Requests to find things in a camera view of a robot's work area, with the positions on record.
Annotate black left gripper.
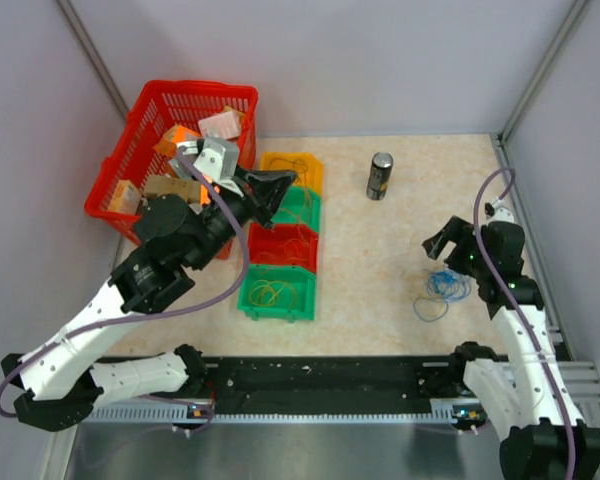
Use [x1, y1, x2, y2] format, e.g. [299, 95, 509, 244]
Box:
[185, 166, 297, 272]

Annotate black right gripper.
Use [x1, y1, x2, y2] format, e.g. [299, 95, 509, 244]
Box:
[422, 216, 491, 279]

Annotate blue wire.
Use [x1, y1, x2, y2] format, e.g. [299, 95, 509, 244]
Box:
[412, 267, 474, 324]

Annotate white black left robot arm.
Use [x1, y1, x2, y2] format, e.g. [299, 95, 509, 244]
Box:
[1, 168, 297, 432]

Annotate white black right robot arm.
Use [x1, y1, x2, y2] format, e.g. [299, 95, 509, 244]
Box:
[423, 213, 600, 479]

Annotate green plastic bin upper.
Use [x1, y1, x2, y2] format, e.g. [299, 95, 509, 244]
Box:
[273, 187, 322, 233]

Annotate green plastic bin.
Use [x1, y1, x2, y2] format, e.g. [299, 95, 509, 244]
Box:
[237, 264, 317, 323]
[273, 187, 322, 233]

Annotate yellow plastic bin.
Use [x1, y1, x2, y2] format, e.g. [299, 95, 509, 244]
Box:
[259, 152, 324, 196]

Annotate red plastic bin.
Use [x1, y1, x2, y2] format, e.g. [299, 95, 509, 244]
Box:
[248, 223, 319, 274]

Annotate pink white box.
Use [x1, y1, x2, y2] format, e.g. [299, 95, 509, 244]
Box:
[198, 110, 242, 140]

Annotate dark drink can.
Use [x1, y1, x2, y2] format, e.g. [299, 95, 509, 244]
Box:
[366, 152, 394, 201]

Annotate green plastic bin lower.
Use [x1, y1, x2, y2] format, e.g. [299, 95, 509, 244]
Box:
[237, 264, 317, 323]

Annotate orange box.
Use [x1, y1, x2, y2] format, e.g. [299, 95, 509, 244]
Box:
[153, 124, 200, 158]

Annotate brown cardboard box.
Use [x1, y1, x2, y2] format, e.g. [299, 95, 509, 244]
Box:
[143, 175, 201, 203]

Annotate red plastic basket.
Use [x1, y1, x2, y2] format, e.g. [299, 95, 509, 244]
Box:
[84, 80, 259, 244]

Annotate yellow box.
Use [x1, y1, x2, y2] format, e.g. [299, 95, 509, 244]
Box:
[107, 180, 142, 215]

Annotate orange wires in red bin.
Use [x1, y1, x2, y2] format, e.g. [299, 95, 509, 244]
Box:
[264, 187, 319, 266]

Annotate yellow wires in bin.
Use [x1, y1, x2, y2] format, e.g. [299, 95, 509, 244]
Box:
[247, 277, 300, 307]

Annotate grey slotted cable duct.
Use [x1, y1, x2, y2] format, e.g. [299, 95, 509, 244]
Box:
[79, 402, 486, 425]

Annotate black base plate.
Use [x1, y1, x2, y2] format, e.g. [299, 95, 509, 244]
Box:
[205, 355, 472, 415]

